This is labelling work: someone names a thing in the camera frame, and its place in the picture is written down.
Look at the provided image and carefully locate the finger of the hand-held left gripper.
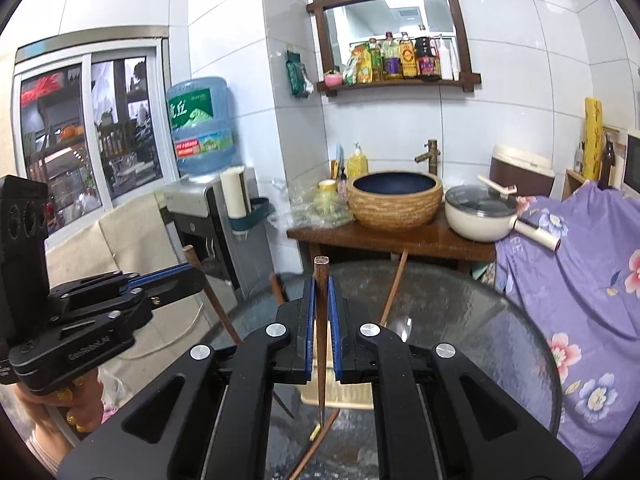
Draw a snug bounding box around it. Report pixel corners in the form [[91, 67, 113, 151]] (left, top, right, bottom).
[[47, 271, 207, 348], [50, 264, 203, 303]]

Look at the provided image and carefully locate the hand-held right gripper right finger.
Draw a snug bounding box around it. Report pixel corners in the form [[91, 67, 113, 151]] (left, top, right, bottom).
[[327, 275, 585, 480]]

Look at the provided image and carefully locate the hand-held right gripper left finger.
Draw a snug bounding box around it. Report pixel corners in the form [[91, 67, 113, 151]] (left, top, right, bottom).
[[57, 275, 318, 480]]

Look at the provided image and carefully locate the person's left hand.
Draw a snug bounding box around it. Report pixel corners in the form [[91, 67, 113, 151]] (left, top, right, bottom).
[[22, 376, 105, 445]]

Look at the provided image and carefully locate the beige cloth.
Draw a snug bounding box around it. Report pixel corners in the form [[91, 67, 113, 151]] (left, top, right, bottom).
[[45, 190, 241, 376]]

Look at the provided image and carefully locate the grey water dispenser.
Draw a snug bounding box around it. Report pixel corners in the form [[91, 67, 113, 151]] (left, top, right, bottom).
[[162, 167, 273, 301]]

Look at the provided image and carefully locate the beige paper cup tube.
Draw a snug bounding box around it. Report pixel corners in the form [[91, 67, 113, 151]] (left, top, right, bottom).
[[220, 167, 252, 219]]

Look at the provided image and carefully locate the dark wooden sink stand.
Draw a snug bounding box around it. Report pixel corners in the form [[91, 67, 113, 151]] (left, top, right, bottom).
[[286, 217, 498, 276]]

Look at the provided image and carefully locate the teal cup holder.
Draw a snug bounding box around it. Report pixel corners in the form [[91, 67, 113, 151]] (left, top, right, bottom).
[[227, 197, 276, 233]]

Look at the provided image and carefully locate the sliding window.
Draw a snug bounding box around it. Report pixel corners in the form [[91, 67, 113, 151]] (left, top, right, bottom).
[[14, 27, 171, 233]]

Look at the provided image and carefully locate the clear plastic bag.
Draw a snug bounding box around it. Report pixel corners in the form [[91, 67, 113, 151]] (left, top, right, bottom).
[[267, 177, 356, 231]]

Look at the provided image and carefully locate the yellow cup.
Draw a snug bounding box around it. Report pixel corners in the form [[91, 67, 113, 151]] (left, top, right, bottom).
[[317, 179, 337, 211]]

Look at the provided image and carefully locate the woven pattern basin sink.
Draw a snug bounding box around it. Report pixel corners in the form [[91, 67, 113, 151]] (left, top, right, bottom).
[[346, 171, 444, 231]]

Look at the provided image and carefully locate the blue water jug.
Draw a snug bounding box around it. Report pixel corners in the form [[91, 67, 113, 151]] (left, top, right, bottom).
[[166, 76, 238, 183]]

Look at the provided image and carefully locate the yellow pump soap bottle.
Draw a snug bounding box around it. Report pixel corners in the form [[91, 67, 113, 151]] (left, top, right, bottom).
[[346, 142, 369, 179]]

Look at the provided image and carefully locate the cream cooking pot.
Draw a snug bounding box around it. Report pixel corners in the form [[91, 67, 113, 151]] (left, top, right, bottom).
[[444, 185, 562, 253]]

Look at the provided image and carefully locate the glass pot lid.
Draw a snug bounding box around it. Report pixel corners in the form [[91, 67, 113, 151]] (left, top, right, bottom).
[[445, 185, 518, 213]]

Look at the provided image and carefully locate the brass faucet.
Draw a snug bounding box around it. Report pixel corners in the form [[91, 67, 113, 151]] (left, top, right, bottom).
[[414, 139, 441, 176]]

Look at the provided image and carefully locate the pink white rice paddle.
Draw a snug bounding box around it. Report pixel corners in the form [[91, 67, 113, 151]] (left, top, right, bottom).
[[476, 175, 519, 197]]

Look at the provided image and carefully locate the green hanging packet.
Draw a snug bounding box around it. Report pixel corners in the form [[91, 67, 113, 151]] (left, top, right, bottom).
[[286, 50, 315, 98]]

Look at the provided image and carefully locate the purple floral cloth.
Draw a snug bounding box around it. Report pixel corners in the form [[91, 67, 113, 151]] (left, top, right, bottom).
[[492, 180, 640, 476]]

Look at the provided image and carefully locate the brown white rice cooker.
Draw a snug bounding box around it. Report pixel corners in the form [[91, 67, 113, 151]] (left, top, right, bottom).
[[490, 145, 557, 198]]

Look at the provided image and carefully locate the yellow refill pouch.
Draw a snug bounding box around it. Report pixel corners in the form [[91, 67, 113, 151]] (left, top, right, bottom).
[[352, 43, 375, 83]]

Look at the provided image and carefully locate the purple label bottle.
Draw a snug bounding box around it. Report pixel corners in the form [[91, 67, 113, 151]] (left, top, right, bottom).
[[382, 32, 403, 81]]

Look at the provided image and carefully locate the yellow label sauce bottle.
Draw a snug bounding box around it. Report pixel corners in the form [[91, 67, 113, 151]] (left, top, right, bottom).
[[399, 32, 418, 79]]

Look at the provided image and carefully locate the small wooden box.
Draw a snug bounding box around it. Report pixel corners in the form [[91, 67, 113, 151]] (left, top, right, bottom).
[[560, 169, 588, 202]]

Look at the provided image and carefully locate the dark soy sauce bottle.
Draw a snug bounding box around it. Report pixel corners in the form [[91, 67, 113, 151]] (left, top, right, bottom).
[[415, 25, 441, 80]]

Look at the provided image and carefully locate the wooden framed mirror shelf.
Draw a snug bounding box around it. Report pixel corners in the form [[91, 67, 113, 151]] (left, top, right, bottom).
[[306, 0, 482, 98]]

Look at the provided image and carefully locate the brown glass bottle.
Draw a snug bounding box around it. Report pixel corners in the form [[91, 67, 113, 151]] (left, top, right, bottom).
[[598, 132, 616, 190]]

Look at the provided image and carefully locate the yellow wrap roll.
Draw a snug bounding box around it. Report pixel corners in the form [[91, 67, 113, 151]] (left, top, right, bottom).
[[582, 97, 604, 181]]

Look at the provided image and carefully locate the white microwave oven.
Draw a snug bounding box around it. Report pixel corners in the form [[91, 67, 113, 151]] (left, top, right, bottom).
[[622, 129, 640, 191]]

